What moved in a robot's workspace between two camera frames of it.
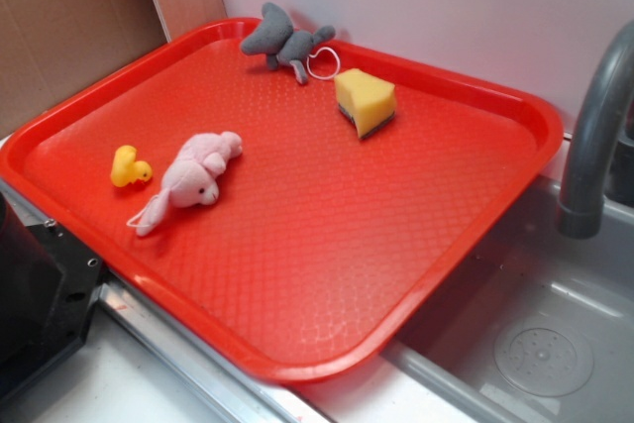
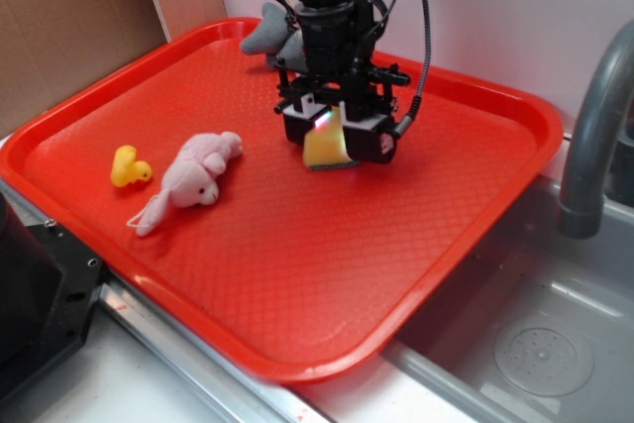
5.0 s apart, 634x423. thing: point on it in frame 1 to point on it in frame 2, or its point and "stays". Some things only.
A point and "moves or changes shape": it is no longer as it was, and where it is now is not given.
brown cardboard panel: [71, 15] stays
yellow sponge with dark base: [368, 100] moves or changes shape
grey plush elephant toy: [282, 44] stays
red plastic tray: [292, 226] stays
